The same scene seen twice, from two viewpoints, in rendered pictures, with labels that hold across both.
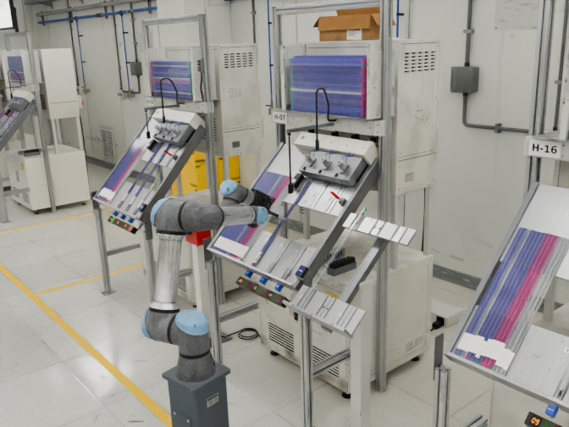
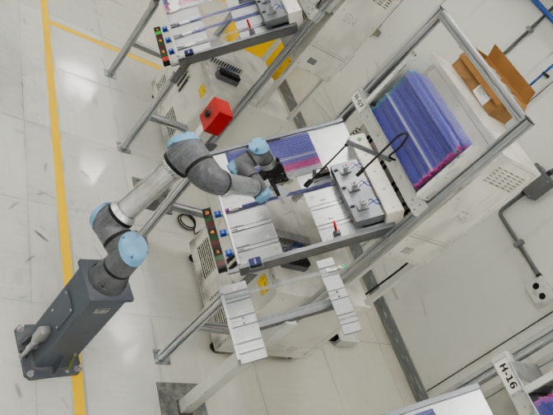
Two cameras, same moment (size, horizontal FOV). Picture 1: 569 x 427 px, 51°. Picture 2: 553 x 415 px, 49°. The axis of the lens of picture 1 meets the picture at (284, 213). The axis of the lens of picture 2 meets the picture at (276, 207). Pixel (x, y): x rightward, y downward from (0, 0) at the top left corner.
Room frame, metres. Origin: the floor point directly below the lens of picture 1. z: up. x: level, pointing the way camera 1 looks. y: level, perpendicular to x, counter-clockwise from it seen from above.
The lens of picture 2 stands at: (0.30, 0.30, 2.28)
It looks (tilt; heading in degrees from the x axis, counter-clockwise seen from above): 30 degrees down; 353
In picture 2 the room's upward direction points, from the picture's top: 44 degrees clockwise
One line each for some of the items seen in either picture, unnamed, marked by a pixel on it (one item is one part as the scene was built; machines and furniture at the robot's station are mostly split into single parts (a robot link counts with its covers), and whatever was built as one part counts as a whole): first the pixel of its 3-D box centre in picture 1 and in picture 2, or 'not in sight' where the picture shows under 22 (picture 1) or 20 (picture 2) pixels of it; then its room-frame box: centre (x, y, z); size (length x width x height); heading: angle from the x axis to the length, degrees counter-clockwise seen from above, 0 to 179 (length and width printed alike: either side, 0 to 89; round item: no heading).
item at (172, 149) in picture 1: (178, 204); (223, 61); (4.02, 0.74, 0.66); 1.01 x 0.73 x 1.31; 129
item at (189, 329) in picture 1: (190, 330); (127, 253); (2.00, 0.36, 0.72); 0.13 x 0.12 x 0.14; 63
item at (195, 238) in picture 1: (201, 279); (185, 153); (3.29, 0.51, 0.39); 0.24 x 0.24 x 0.78; 39
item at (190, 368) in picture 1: (195, 359); (113, 272); (1.99, 0.35, 0.60); 0.15 x 0.15 x 0.10
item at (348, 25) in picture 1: (359, 20); (497, 89); (3.18, -0.41, 1.82); 0.68 x 0.30 x 0.20; 39
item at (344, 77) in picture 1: (333, 84); (421, 129); (2.90, -0.25, 1.52); 0.51 x 0.13 x 0.27; 39
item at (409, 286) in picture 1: (343, 306); (272, 277); (3.03, -0.31, 0.31); 0.70 x 0.65 x 0.62; 39
